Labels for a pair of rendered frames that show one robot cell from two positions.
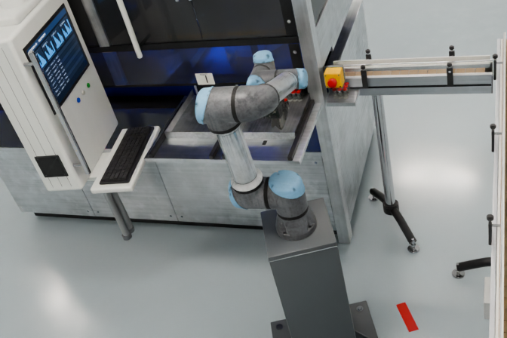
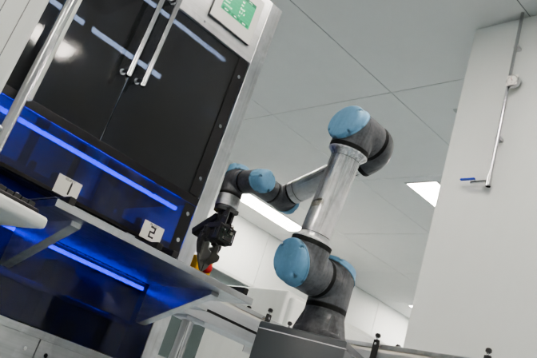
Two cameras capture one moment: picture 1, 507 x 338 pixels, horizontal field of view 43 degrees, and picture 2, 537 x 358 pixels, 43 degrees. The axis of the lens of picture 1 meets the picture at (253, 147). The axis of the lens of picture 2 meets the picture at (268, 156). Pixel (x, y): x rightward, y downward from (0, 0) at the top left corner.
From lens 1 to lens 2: 2.87 m
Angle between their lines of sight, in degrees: 84
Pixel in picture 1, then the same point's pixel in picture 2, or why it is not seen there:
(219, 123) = (371, 141)
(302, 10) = (217, 175)
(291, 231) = (340, 330)
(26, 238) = not seen: outside the picture
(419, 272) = not seen: outside the picture
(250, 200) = (323, 264)
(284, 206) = (346, 289)
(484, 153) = not seen: outside the picture
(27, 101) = not seen: outside the picture
